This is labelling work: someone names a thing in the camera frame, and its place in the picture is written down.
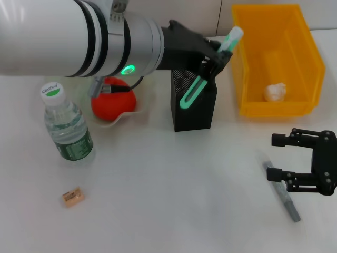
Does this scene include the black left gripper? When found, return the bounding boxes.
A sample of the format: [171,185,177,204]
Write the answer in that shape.
[160,20,234,83]

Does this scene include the yellow plastic bin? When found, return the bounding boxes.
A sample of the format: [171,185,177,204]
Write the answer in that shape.
[227,4,326,116]

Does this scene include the green utility knife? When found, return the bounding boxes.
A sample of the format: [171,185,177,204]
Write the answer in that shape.
[179,26,244,111]

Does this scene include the clear green-label water bottle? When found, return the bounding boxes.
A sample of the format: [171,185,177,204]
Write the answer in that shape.
[41,82,96,162]

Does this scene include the orange fruit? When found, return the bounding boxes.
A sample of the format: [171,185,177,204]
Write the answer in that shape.
[91,76,137,122]

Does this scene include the black mesh pen holder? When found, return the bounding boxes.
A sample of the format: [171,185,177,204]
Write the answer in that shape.
[170,69,218,132]

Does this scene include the white paper ball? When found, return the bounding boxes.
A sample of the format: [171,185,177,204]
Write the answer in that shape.
[263,82,287,102]

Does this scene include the grey marker pen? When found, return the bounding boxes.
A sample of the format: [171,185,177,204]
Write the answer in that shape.
[262,161,302,223]

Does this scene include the small tan eraser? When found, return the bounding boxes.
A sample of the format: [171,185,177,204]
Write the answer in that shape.
[62,186,85,208]

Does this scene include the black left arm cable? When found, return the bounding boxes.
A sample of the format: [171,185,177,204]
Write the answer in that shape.
[89,75,145,98]

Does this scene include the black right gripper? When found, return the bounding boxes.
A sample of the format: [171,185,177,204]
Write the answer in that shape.
[266,128,337,196]

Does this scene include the clear glass fruit plate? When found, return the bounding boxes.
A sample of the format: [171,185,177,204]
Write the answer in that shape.
[89,76,152,129]

